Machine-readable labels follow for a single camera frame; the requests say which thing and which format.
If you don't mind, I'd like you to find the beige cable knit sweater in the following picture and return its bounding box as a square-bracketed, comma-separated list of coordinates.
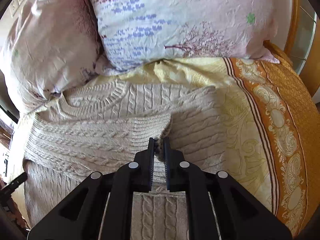
[24, 81, 226, 225]

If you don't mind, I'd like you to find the yellow patterned bed sheet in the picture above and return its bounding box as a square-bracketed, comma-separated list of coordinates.
[85, 41, 320, 238]

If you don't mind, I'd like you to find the pink floral upper pillow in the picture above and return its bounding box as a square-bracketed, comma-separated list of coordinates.
[1, 0, 102, 113]

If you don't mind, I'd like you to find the white lavender lower pillow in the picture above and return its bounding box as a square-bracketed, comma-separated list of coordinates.
[90, 0, 292, 75]

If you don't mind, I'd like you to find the wooden bed headboard frame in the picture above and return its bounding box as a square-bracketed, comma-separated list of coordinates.
[284, 0, 319, 101]

